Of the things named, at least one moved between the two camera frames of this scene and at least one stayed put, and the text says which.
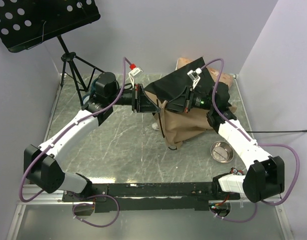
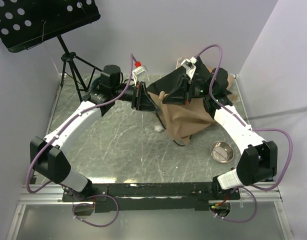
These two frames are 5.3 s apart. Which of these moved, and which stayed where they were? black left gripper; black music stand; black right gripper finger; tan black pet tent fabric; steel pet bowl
Moved: black right gripper finger; tan black pet tent fabric
Stayed: black music stand; steel pet bowl; black left gripper
